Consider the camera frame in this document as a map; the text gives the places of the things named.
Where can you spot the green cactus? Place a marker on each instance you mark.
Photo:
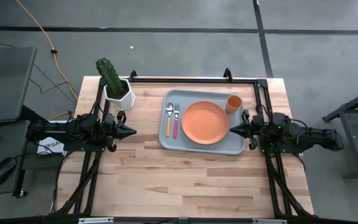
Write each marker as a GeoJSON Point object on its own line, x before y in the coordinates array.
{"type": "Point", "coordinates": [109, 76]}

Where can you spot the black aluminium rig frame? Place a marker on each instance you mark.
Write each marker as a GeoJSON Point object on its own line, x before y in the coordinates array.
{"type": "Point", "coordinates": [194, 80]}

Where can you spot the white printed label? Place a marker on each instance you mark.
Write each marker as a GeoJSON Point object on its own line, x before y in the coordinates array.
{"type": "Point", "coordinates": [53, 145]}

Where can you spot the orange cup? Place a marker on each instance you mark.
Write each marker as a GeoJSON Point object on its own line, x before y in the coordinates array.
{"type": "Point", "coordinates": [233, 104]}

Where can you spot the white plant pot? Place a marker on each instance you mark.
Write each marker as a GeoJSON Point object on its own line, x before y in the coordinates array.
{"type": "Point", "coordinates": [124, 101]}

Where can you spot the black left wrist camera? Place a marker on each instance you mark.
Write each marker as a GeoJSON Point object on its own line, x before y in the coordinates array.
{"type": "Point", "coordinates": [109, 119]}

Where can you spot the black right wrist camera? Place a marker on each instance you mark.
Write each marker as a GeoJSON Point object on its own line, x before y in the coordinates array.
{"type": "Point", "coordinates": [257, 119]}

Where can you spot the orange plate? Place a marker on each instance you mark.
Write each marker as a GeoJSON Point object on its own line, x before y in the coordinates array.
{"type": "Point", "coordinates": [205, 122]}

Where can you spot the dark side desk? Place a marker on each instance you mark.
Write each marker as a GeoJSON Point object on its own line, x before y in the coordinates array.
{"type": "Point", "coordinates": [8, 146]}

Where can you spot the grey plastic tray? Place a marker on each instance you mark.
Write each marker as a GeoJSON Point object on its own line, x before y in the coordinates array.
{"type": "Point", "coordinates": [172, 146]}

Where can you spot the black computer mouse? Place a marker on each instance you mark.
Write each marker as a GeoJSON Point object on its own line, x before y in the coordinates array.
{"type": "Point", "coordinates": [2, 171]}

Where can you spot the grey desk panel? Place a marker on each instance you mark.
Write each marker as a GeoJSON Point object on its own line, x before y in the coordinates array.
{"type": "Point", "coordinates": [5, 84]}

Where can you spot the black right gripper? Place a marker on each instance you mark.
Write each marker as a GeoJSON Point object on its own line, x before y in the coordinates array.
{"type": "Point", "coordinates": [252, 130]}

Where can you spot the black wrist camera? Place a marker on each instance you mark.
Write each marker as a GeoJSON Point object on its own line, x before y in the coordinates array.
{"type": "Point", "coordinates": [257, 119]}
{"type": "Point", "coordinates": [109, 119]}

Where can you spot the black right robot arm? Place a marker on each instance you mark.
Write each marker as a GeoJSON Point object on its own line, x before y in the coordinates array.
{"type": "Point", "coordinates": [303, 137]}

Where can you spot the black table frame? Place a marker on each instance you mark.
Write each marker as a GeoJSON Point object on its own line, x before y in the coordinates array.
{"type": "Point", "coordinates": [353, 105]}

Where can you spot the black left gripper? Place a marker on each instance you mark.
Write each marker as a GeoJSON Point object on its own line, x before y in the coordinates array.
{"type": "Point", "coordinates": [113, 133]}

